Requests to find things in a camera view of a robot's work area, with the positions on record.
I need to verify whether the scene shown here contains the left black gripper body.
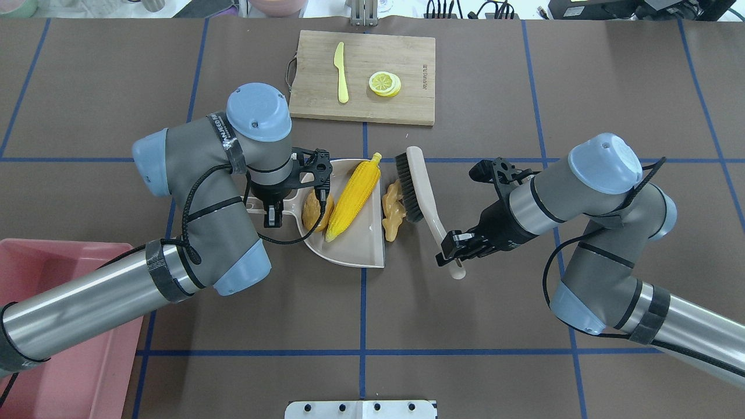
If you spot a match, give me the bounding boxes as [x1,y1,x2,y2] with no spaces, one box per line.
[249,172,299,209]

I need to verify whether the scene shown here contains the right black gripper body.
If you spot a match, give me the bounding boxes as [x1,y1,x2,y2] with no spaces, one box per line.
[467,201,537,254]

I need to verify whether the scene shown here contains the beige hand brush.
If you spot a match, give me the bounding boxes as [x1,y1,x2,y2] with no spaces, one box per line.
[395,145,446,254]

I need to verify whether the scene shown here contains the orange toy ginger piece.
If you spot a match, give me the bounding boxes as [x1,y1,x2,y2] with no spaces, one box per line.
[381,179,406,242]

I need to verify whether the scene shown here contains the yellow toy corn cob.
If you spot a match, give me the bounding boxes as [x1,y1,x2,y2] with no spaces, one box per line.
[325,153,382,242]

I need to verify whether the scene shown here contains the beige plastic dustpan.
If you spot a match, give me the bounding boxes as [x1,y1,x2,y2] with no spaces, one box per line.
[247,159,385,268]

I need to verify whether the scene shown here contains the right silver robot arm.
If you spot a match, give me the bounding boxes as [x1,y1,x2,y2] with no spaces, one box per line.
[436,133,744,387]

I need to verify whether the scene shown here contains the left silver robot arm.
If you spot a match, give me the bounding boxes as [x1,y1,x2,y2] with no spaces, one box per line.
[2,83,293,377]

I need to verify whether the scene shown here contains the pink plastic bin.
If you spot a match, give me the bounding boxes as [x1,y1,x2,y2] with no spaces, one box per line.
[1,239,142,418]

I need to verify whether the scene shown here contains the wooden cutting board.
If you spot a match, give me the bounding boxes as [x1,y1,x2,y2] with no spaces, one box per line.
[289,30,436,126]

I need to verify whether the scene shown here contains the yellow plastic knife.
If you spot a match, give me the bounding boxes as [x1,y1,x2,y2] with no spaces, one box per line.
[333,41,349,104]

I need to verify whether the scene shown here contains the yellow toy lemon slices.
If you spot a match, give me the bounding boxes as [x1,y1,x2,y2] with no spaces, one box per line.
[368,71,402,97]

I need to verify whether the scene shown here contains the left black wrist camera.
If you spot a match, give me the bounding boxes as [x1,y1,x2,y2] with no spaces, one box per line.
[286,147,333,199]

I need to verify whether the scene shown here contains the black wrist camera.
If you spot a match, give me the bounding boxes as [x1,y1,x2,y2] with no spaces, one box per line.
[286,147,333,199]
[469,157,541,196]

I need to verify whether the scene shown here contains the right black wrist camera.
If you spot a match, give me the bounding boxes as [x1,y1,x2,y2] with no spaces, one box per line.
[469,157,541,196]

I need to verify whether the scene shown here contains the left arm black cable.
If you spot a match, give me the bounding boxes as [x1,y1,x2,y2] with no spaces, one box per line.
[180,163,329,265]

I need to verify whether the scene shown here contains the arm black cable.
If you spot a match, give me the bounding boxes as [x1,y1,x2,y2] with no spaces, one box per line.
[541,157,667,309]
[180,163,329,265]

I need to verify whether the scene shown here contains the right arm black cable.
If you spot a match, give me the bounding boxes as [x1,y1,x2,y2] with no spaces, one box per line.
[541,157,667,309]

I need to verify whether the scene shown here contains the white camera post base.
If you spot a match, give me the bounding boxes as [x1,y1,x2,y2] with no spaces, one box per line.
[284,400,438,418]

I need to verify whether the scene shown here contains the aluminium frame post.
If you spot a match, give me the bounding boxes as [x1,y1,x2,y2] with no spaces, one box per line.
[345,0,379,27]

